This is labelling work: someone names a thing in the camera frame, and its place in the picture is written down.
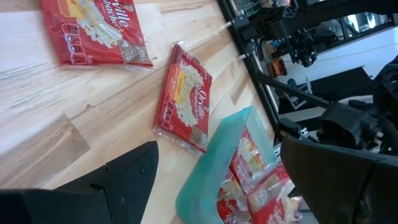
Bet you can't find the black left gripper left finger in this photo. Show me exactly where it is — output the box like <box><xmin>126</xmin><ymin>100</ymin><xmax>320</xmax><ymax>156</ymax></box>
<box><xmin>0</xmin><ymin>141</ymin><xmax>160</xmax><ymax>224</ymax></box>

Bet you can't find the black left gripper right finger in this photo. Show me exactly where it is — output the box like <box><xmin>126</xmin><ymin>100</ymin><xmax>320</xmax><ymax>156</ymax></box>
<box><xmin>279</xmin><ymin>136</ymin><xmax>398</xmax><ymax>224</ymax></box>

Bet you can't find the red Orville popcorn bag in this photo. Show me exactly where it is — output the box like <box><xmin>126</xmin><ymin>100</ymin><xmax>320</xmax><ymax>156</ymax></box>
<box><xmin>216</xmin><ymin>177</ymin><xmax>252</xmax><ymax>224</ymax></box>
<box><xmin>39</xmin><ymin>0</ymin><xmax>154</xmax><ymax>70</ymax></box>
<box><xmin>247</xmin><ymin>161</ymin><xmax>304</xmax><ymax>224</ymax></box>
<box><xmin>229</xmin><ymin>126</ymin><xmax>270</xmax><ymax>190</ymax></box>
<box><xmin>153</xmin><ymin>43</ymin><xmax>213</xmax><ymax>154</ymax></box>

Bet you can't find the orange black device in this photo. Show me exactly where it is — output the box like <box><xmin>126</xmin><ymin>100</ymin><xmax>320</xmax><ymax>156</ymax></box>
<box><xmin>267</xmin><ymin>57</ymin><xmax>287</xmax><ymax>78</ymax></box>

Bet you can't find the teal plastic basket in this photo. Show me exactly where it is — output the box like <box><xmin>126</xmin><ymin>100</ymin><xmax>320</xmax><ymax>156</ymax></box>
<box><xmin>175</xmin><ymin>105</ymin><xmax>282</xmax><ymax>224</ymax></box>

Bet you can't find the black metal table frame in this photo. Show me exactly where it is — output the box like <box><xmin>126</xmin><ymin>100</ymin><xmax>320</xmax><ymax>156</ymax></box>
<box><xmin>216</xmin><ymin>0</ymin><xmax>333</xmax><ymax>147</ymax></box>

